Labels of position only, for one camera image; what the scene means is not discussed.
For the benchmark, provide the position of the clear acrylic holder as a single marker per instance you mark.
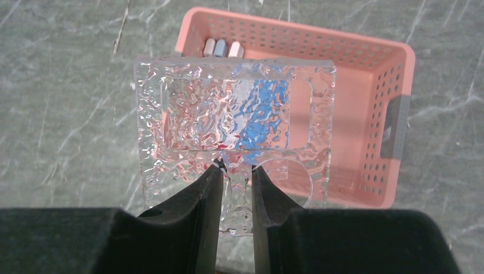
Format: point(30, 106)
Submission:
point(185, 123)

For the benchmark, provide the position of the pink plastic basket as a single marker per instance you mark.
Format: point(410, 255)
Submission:
point(373, 87)

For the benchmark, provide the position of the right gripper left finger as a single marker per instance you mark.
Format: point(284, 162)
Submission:
point(179, 235)

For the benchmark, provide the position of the blue toothpaste tube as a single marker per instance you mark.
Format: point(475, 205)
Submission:
point(262, 119)

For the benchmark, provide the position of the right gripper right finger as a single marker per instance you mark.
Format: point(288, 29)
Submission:
point(289, 238)

